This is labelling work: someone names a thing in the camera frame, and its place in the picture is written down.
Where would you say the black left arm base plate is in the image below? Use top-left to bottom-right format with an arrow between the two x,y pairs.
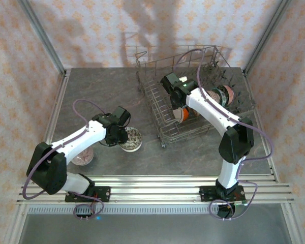
65,186 -> 111,203

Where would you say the green leaf print bowl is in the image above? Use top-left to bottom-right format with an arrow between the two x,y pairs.
213,86 -> 228,106

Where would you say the aluminium frame post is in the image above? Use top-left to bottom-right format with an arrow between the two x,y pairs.
17,0 -> 68,76
242,0 -> 292,76

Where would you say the slotted grey cable duct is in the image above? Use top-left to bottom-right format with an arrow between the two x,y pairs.
27,205 -> 219,216

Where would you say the orange bowl white inside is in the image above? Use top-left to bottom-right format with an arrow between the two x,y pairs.
172,107 -> 191,125

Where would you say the dark patterned white bowl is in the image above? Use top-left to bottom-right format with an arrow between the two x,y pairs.
118,126 -> 143,153

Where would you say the grey wire dish rack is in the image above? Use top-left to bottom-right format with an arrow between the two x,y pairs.
135,45 -> 257,149

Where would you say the aluminium mounting rail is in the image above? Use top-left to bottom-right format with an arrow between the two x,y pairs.
16,175 -> 294,204

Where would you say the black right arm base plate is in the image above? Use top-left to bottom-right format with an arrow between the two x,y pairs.
199,185 -> 246,203

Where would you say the aluminium table side rail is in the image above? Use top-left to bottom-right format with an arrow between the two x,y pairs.
30,72 -> 70,184
243,71 -> 280,183

